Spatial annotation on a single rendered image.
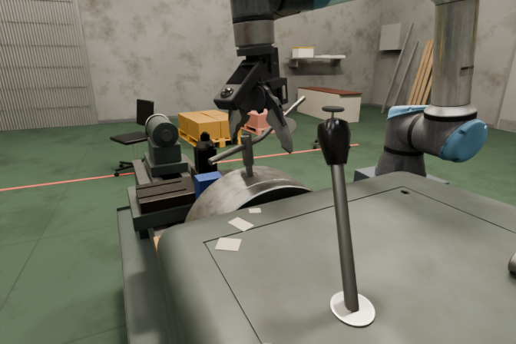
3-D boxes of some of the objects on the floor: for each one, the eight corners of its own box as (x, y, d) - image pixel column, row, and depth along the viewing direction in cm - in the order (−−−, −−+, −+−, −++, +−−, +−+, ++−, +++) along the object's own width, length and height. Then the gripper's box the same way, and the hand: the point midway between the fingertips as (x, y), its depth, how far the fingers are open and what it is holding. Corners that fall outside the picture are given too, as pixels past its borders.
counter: (315, 110, 914) (316, 86, 893) (359, 121, 731) (362, 93, 710) (296, 111, 891) (297, 87, 869) (338, 124, 708) (340, 94, 686)
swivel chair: (160, 160, 443) (153, 97, 415) (162, 175, 388) (154, 103, 360) (116, 166, 422) (106, 100, 394) (112, 181, 368) (100, 106, 339)
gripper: (315, 41, 52) (317, 145, 59) (233, 49, 64) (243, 135, 71) (290, 44, 46) (296, 159, 53) (205, 52, 58) (219, 146, 64)
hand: (258, 150), depth 60 cm, fingers open, 14 cm apart
